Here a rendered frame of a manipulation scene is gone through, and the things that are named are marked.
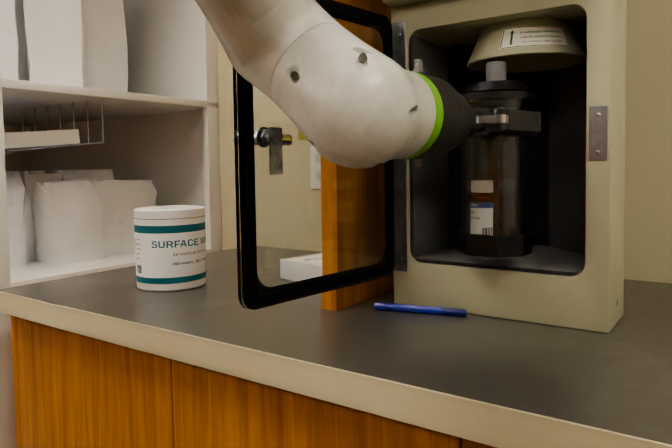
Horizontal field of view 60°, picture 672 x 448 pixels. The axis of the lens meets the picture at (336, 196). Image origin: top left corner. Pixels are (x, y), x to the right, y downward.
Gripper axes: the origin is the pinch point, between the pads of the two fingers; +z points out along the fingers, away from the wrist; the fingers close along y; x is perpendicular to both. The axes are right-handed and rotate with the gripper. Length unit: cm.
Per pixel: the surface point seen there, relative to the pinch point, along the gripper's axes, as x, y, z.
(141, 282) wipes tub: 27, 61, -16
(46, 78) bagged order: -17, 116, -2
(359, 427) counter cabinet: 35.1, 5.6, -26.4
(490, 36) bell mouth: -13.6, 2.2, 3.9
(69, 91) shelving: -12, 101, -5
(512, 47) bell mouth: -11.3, -1.7, 2.2
